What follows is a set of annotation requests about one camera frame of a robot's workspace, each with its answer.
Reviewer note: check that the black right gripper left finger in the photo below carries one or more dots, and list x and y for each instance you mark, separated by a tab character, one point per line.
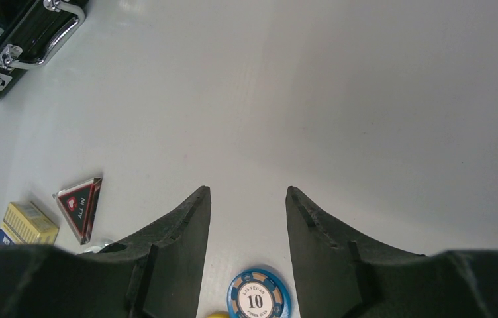
154	272

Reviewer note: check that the yellow blue card deck box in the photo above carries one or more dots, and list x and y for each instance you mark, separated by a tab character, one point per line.
25	223

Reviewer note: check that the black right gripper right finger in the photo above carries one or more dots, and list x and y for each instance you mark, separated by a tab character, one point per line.
341	272

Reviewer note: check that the blue ten poker chip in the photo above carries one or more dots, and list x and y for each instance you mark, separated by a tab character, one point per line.
258	293

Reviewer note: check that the yellow big blind button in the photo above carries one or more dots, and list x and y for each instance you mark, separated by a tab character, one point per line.
219	314

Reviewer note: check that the black aluminium poker case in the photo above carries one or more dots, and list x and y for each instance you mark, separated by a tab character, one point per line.
35	31

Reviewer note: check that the triangular all in button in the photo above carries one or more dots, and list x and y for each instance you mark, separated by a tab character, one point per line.
78	204

